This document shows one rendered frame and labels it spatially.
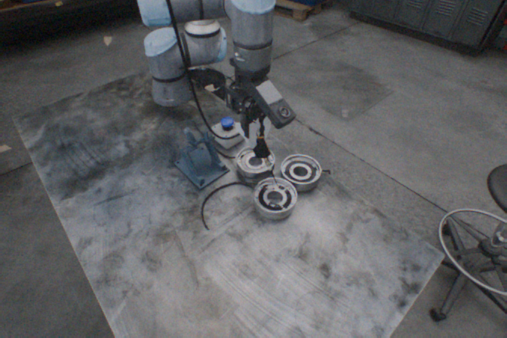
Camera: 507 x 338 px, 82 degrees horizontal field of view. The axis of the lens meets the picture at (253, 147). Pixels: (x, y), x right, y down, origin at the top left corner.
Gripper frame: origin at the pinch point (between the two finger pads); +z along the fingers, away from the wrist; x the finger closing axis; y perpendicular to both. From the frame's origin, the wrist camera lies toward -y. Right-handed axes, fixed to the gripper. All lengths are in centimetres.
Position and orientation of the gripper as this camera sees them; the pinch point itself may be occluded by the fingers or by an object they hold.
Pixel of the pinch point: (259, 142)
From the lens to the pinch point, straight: 70.5
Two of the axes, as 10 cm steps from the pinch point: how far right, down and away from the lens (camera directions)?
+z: 0.0, 7.3, 6.9
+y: -6.8, -5.0, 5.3
